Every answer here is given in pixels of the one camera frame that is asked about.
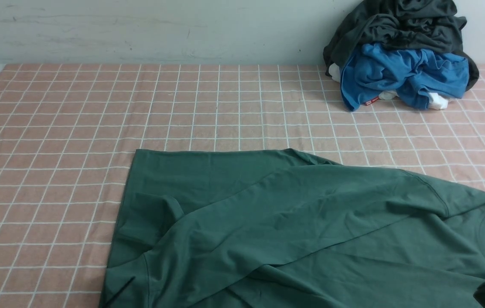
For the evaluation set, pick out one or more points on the pink checkered tablecloth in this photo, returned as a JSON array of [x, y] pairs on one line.
[[68, 131]]

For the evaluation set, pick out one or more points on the dark grey crumpled garment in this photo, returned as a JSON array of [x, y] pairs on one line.
[[399, 25]]

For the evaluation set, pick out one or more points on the green long sleeve shirt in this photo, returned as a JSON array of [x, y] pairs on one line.
[[287, 229]]

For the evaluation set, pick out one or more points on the blue crumpled garment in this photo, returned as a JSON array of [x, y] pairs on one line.
[[413, 74]]

